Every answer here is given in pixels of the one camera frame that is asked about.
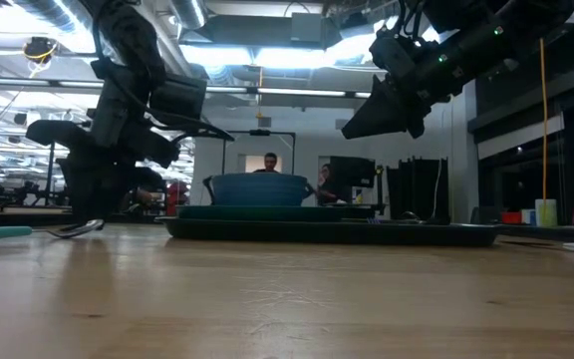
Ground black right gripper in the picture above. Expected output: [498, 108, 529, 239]
[341, 27, 467, 141]

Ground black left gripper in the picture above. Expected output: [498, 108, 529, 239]
[25, 57, 208, 225]

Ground blue bowl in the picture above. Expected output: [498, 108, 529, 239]
[210, 173, 308, 207]

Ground green round plate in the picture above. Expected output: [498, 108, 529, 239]
[175, 204, 346, 223]

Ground dark green rectangular tray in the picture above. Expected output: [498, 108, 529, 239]
[155, 215, 502, 248]

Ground black monitor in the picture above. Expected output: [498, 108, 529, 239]
[328, 155, 377, 189]

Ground red object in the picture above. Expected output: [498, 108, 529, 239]
[165, 179, 191, 215]

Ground long ceiling light bar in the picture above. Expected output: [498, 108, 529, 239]
[0, 74, 374, 104]

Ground person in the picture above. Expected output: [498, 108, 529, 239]
[316, 163, 354, 206]
[254, 152, 281, 175]

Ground black curtain panels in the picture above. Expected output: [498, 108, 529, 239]
[385, 157, 451, 224]

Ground grey ceiling vent box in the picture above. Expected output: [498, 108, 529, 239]
[290, 12, 324, 44]

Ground white and green cup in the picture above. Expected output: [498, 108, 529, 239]
[534, 198, 559, 229]

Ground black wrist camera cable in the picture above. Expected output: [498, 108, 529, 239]
[156, 108, 235, 144]

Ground black gantry frame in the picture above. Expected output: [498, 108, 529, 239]
[221, 129, 297, 176]

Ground yellow ceiling cable reel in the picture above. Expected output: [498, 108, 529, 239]
[21, 36, 60, 65]

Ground hanging yellow cable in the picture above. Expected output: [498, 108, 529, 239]
[537, 37, 550, 228]

